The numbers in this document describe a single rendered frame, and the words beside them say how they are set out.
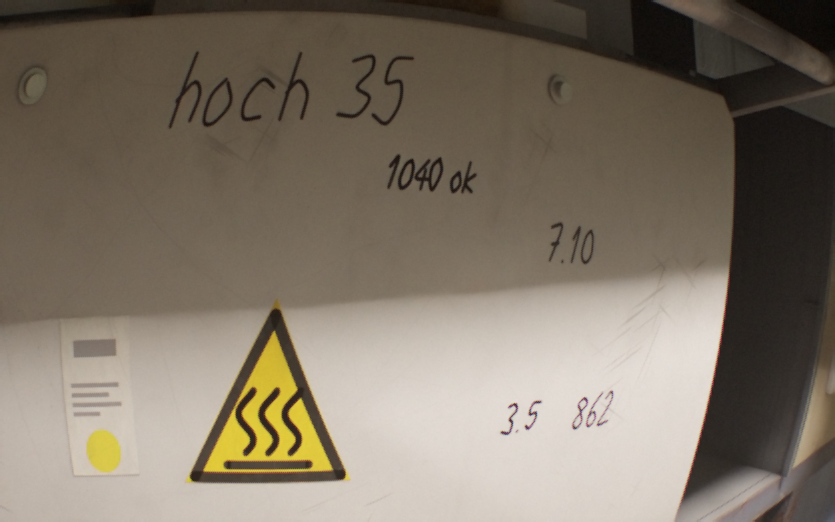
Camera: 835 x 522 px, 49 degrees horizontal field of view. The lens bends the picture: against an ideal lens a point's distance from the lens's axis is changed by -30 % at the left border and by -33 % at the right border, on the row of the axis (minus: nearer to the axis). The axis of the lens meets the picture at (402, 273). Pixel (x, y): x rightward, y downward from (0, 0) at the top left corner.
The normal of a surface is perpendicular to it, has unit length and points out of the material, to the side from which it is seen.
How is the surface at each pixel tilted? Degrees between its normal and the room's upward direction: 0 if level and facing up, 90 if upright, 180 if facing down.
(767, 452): 90
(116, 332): 90
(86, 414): 90
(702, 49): 90
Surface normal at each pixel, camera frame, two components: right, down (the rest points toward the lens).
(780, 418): -0.75, 0.04
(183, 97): 0.65, 0.18
